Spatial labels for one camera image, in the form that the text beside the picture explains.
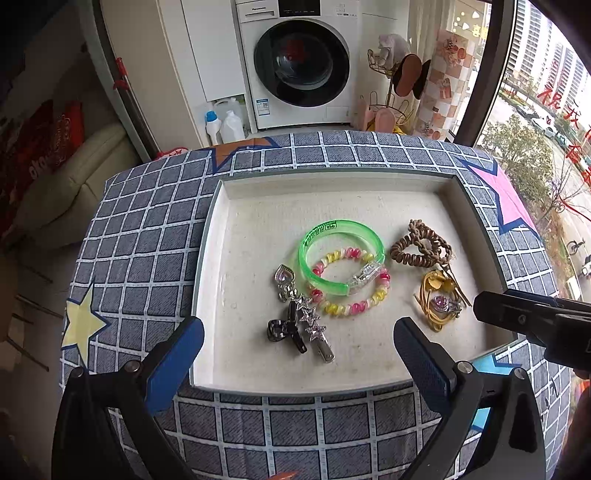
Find white cabinet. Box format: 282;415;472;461
180;0;247;102

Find silver heart charm clip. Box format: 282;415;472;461
273;264;298;303

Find shallow green cardboard tray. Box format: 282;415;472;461
189;168;527;398

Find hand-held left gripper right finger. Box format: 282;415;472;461
393;316;548;480

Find cream sofa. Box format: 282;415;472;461
14;122;141;241

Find metal pole red clip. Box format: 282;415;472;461
113;58;160;158

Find pink checked panel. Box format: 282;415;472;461
413;28;476;141

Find thin gold hair clip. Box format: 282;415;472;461
445;263;472;308

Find dark window frame post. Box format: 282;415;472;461
455;0;515;148

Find translucent green bangle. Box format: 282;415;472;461
298;220;386;297

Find white front-load washing machine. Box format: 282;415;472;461
235;0;363;131

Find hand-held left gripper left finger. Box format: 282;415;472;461
54;315;205;480

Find gold wire rack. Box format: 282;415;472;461
353;46;416;132

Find brown spiral hair tie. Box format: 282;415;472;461
390;235;444;269

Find pink slippers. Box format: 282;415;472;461
362;104;409;134

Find silver star hair clip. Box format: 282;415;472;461
293;293;336;364

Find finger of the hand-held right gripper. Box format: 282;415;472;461
473;291;591;379
503;288;591;317

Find black bow hair clip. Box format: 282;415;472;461
267;300;308;355

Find clear plastic jug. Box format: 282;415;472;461
221;110;247;144

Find small pink jewel brooch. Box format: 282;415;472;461
429;295;462;315

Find white bottle blue cap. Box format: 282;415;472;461
204;110;223;147

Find pink yellow spiral hair tie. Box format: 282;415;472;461
308;247;392;318

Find brown braided hair tie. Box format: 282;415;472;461
407;219;457;266

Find yellow cord hair tie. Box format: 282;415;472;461
413;269;462;333

